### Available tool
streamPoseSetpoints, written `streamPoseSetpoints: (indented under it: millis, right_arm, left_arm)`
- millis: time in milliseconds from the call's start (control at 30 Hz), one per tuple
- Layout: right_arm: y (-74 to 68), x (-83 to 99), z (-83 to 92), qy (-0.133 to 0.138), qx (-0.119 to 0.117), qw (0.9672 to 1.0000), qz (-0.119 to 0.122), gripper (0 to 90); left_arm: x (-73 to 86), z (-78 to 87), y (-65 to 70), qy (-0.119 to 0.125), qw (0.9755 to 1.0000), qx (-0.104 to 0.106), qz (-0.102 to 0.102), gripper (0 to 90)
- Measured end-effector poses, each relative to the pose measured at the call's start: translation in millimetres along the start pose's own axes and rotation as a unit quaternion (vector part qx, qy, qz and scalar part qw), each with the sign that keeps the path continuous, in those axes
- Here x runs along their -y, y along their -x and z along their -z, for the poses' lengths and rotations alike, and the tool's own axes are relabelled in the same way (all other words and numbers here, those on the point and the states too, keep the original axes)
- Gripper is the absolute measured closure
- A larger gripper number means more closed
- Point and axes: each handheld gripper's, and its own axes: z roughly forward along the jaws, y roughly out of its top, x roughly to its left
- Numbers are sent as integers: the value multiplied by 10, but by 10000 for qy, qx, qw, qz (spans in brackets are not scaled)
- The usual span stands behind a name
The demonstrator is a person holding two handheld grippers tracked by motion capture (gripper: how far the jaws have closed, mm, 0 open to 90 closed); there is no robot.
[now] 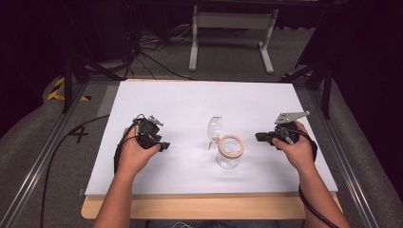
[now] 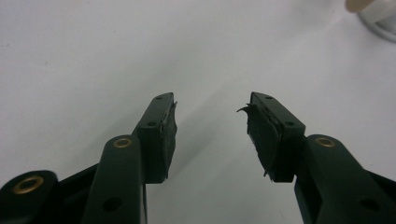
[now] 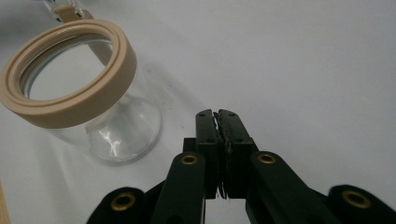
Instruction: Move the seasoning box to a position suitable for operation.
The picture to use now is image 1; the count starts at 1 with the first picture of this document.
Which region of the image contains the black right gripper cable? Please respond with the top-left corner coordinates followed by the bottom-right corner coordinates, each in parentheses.
top-left (296, 127), bottom-right (340, 228)

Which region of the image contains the person's right hand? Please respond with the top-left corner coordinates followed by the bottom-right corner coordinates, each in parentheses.
top-left (271, 121), bottom-right (317, 172)

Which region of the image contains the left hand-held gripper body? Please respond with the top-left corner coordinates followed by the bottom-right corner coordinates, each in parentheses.
top-left (132, 114), bottom-right (164, 150)

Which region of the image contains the yellow black floor tape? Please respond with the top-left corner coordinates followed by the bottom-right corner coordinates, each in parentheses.
top-left (46, 77), bottom-right (92, 103)

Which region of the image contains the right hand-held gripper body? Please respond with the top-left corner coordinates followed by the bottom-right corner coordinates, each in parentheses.
top-left (267, 110), bottom-right (311, 145)

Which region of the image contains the clear glass jar lid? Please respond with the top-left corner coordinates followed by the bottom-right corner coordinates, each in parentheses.
top-left (206, 116), bottom-right (223, 150)

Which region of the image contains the white table mat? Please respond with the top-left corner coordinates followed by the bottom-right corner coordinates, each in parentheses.
top-left (84, 80), bottom-right (339, 197)

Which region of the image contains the glass jar with wooden rim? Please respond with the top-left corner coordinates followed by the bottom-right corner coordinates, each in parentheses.
top-left (215, 133), bottom-right (246, 170)

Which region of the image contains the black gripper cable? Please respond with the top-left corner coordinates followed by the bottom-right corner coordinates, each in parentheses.
top-left (296, 127), bottom-right (340, 228)
top-left (113, 115), bottom-right (141, 176)

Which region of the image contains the person's left hand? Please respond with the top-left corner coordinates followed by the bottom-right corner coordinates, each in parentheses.
top-left (117, 125), bottom-right (162, 175)

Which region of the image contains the tangle of black floor cables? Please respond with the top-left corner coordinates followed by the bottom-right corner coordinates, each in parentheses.
top-left (123, 23), bottom-right (195, 81)

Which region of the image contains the long black floor cable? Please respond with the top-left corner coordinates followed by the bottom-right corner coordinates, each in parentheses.
top-left (39, 114), bottom-right (110, 228)

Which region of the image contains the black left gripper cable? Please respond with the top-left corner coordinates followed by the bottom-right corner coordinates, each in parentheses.
top-left (113, 115), bottom-right (141, 176)

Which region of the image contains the white metal table frame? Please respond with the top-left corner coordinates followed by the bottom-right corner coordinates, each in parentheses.
top-left (188, 4), bottom-right (280, 75)

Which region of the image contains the aluminium floor rail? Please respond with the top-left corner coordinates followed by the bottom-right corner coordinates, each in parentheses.
top-left (0, 82), bottom-right (88, 228)
top-left (308, 89), bottom-right (382, 228)

